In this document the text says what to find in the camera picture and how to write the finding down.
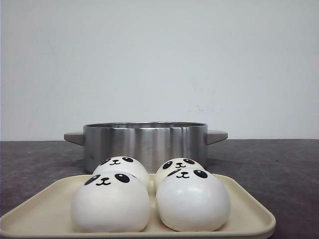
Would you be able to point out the panda bun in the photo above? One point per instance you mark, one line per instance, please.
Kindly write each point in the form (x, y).
(113, 201)
(125, 164)
(192, 199)
(172, 165)

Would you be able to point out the stainless steel steamer pot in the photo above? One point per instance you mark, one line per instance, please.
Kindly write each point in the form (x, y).
(151, 143)

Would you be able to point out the cream plastic tray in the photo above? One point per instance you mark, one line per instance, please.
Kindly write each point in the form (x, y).
(46, 215)

